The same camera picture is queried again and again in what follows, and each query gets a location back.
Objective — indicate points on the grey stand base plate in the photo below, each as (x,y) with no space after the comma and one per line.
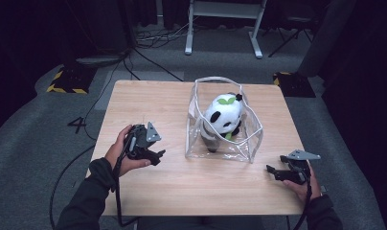
(99,60)

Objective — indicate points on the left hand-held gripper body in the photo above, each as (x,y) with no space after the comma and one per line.
(140,140)

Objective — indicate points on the person's left hand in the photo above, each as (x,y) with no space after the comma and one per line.
(116,153)

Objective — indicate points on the grey curtain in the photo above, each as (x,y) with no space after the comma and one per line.
(325,35)

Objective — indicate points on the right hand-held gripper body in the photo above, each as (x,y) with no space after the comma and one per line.
(298,174)

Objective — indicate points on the white metal stand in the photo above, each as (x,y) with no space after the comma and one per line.
(226,9)

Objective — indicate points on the panda plush toy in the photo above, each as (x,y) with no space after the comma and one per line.
(223,118)

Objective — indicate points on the dark tripod stand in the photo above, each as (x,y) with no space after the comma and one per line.
(290,36)

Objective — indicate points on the clear plastic bag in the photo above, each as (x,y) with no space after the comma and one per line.
(245,147)

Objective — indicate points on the yellow black striped base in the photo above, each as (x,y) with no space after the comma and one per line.
(72,80)
(293,84)

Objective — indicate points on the person's right hand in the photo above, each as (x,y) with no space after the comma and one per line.
(305,190)

